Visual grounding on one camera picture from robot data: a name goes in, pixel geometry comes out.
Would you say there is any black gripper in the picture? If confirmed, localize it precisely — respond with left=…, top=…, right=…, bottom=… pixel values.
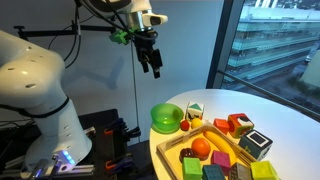
left=133, top=29, right=164, bottom=80

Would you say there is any soft cube with green triangle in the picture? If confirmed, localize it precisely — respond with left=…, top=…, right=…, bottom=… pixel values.
left=184, top=101, right=205, bottom=122

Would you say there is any wooden tray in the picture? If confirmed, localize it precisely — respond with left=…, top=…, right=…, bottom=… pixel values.
left=155, top=122, right=264, bottom=180

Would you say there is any small orange block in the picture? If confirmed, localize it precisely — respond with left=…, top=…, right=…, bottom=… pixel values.
left=213, top=117, right=231, bottom=135

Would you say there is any green block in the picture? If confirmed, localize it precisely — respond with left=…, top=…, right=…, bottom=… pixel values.
left=181, top=157, right=203, bottom=180

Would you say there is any pink block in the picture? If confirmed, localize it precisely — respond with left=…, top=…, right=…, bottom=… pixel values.
left=210, top=150, right=232, bottom=176

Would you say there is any blue block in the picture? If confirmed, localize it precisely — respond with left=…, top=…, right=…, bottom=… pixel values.
left=201, top=163, right=226, bottom=180

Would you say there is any grey block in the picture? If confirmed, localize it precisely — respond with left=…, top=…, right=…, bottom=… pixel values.
left=228, top=162, right=253, bottom=180

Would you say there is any lime yellow block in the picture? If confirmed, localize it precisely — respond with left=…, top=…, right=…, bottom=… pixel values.
left=250, top=160, right=279, bottom=180

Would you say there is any green plastic bowl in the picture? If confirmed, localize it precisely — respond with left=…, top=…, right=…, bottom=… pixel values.
left=150, top=102, right=185, bottom=135

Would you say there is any small red toy fruit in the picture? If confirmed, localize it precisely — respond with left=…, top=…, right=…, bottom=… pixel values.
left=179, top=119, right=191, bottom=132

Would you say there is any black orange clamp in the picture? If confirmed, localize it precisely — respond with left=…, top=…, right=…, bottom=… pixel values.
left=103, top=118, right=142, bottom=142
left=105, top=153, right=135, bottom=175

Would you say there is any toy orange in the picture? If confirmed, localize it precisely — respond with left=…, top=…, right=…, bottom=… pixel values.
left=190, top=137, right=212, bottom=159

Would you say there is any dark red toy plum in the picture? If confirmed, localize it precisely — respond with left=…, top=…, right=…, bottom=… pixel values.
left=179, top=147, right=196, bottom=164

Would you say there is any yellow toy banana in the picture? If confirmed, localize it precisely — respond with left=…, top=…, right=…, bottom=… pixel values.
left=203, top=129, right=238, bottom=166

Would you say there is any red orange soft cube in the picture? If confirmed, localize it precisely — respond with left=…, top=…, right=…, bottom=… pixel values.
left=227, top=112, right=255, bottom=139

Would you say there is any window railing bar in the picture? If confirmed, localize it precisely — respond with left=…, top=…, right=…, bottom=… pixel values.
left=217, top=69, right=320, bottom=123

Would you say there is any dark teal soft cube four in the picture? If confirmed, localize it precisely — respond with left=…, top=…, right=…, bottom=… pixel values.
left=238, top=129, right=274, bottom=162

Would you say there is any thin hanging black cable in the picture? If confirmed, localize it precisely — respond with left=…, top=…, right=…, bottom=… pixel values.
left=130, top=39, right=142, bottom=134

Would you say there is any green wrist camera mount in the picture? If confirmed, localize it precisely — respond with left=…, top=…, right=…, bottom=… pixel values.
left=109, top=29, right=135, bottom=46

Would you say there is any dark window frame pillar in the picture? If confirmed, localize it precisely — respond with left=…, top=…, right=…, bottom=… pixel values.
left=205, top=0, right=246, bottom=90

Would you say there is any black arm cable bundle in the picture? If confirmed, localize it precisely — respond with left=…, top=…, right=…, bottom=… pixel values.
left=48, top=0, right=158, bottom=70

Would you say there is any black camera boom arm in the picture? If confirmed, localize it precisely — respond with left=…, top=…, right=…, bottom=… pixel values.
left=13, top=24, right=116, bottom=40

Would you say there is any black looped strap cable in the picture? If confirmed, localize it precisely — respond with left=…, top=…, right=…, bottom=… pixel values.
left=0, top=96, right=70, bottom=120

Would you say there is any aluminium base frame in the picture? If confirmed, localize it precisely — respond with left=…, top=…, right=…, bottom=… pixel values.
left=0, top=159, right=95, bottom=180

